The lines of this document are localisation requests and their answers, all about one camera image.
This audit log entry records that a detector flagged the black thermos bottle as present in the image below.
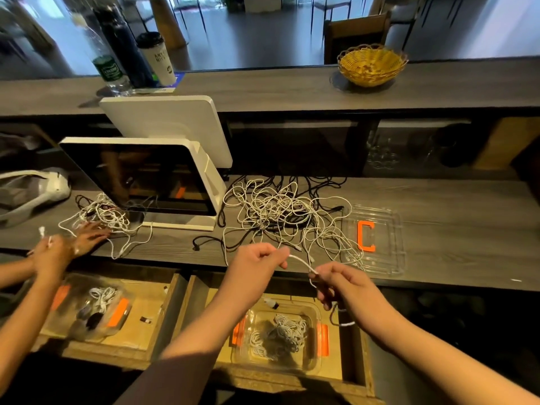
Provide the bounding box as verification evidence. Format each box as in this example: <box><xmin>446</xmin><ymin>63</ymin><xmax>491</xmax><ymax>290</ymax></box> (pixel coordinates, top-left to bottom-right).
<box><xmin>93</xmin><ymin>4</ymin><xmax>158</xmax><ymax>88</ymax></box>

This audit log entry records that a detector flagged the brown wooden chair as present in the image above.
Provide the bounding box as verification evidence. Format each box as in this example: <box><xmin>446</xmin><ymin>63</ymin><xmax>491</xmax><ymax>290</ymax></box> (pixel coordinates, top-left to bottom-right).
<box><xmin>324</xmin><ymin>14</ymin><xmax>391</xmax><ymax>65</ymax></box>

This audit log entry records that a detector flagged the yellow woven basket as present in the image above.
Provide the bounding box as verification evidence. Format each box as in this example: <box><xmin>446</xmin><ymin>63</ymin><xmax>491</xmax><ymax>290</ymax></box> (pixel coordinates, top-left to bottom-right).
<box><xmin>336</xmin><ymin>43</ymin><xmax>410</xmax><ymax>88</ymax></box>

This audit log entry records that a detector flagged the flat cardboard sheet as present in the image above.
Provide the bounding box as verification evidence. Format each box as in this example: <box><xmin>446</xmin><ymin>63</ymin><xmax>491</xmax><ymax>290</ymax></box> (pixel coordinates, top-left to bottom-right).
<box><xmin>472</xmin><ymin>116</ymin><xmax>540</xmax><ymax>171</ymax></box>

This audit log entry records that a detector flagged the white paper coffee cup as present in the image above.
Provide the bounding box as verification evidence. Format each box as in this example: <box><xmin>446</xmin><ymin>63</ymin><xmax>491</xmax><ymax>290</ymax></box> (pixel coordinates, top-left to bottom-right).
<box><xmin>136</xmin><ymin>31</ymin><xmax>177</xmax><ymax>87</ymax></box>

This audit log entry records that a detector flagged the wooden drawer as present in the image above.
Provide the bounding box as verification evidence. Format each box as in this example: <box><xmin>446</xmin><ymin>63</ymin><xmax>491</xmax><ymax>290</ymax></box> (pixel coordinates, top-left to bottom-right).
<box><xmin>34</xmin><ymin>264</ymin><xmax>188</xmax><ymax>368</ymax></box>
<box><xmin>169</xmin><ymin>272</ymin><xmax>377</xmax><ymax>398</ymax></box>

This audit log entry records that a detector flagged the bundle of black cables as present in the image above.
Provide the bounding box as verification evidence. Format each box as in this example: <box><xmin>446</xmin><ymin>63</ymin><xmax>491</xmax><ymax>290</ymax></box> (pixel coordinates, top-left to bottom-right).
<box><xmin>304</xmin><ymin>175</ymin><xmax>349</xmax><ymax>209</ymax></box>

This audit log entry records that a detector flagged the person's right hand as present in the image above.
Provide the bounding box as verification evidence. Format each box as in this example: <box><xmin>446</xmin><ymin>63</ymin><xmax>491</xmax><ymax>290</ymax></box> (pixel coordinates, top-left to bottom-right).
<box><xmin>312</xmin><ymin>261</ymin><xmax>398</xmax><ymax>335</ymax></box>

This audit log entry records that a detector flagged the person's left forearm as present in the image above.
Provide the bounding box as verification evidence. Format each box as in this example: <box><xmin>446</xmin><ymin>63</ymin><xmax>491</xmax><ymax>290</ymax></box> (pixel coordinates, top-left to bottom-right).
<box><xmin>118</xmin><ymin>299</ymin><xmax>254</xmax><ymax>405</ymax></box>

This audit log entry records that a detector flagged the white headset device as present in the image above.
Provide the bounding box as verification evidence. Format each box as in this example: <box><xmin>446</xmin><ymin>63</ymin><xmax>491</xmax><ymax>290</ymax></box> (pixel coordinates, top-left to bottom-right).
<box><xmin>0</xmin><ymin>168</ymin><xmax>72</xmax><ymax>227</ymax></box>

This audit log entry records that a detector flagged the clear lid orange handle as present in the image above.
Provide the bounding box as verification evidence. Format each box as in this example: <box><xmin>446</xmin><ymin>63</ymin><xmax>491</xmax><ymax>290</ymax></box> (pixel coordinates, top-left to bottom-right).
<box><xmin>341</xmin><ymin>205</ymin><xmax>408</xmax><ymax>277</ymax></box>

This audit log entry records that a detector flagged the person's right forearm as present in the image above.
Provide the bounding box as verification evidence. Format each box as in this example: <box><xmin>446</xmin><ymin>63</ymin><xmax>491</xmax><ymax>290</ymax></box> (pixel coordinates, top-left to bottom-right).
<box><xmin>371</xmin><ymin>308</ymin><xmax>540</xmax><ymax>405</ymax></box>

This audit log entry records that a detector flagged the grey wooden bar counter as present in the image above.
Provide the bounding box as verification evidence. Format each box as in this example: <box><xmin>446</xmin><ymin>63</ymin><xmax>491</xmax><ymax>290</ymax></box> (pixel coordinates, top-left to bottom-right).
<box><xmin>0</xmin><ymin>56</ymin><xmax>540</xmax><ymax>119</ymax></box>

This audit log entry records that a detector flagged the round wooden table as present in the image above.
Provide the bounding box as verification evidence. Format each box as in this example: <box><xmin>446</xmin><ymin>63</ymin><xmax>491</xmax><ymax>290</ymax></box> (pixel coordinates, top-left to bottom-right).
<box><xmin>147</xmin><ymin>0</ymin><xmax>189</xmax><ymax>51</ymax></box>

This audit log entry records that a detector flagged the person's left hand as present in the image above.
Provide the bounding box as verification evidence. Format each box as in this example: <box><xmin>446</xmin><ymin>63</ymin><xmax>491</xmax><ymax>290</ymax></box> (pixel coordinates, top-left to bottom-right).
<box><xmin>215</xmin><ymin>242</ymin><xmax>293</xmax><ymax>314</ymax></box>

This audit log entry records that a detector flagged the clear plastic water bottle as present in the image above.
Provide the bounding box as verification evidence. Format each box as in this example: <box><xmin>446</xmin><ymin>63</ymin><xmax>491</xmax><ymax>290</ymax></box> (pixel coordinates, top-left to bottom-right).
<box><xmin>71</xmin><ymin>12</ymin><xmax>130</xmax><ymax>95</ymax></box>

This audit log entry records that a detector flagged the another person's forearm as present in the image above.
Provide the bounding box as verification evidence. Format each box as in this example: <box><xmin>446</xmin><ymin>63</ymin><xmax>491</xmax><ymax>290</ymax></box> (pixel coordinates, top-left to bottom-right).
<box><xmin>0</xmin><ymin>257</ymin><xmax>39</xmax><ymax>289</ymax></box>
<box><xmin>0</xmin><ymin>272</ymin><xmax>62</xmax><ymax>393</ymax></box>

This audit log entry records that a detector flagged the clear container drawer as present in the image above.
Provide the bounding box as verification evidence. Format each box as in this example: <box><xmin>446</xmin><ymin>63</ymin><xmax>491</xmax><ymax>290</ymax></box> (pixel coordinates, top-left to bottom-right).
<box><xmin>229</xmin><ymin>299</ymin><xmax>332</xmax><ymax>373</ymax></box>
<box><xmin>42</xmin><ymin>274</ymin><xmax>134</xmax><ymax>341</ymax></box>

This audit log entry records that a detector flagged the white touchscreen monitor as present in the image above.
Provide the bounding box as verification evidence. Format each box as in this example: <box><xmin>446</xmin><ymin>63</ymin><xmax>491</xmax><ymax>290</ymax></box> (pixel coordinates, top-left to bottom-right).
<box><xmin>59</xmin><ymin>136</ymin><xmax>227</xmax><ymax>231</ymax></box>

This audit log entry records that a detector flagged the white customer display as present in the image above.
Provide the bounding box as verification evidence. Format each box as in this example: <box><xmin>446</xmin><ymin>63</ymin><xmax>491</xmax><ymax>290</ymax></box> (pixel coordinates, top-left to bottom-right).
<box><xmin>100</xmin><ymin>95</ymin><xmax>234</xmax><ymax>169</ymax></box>

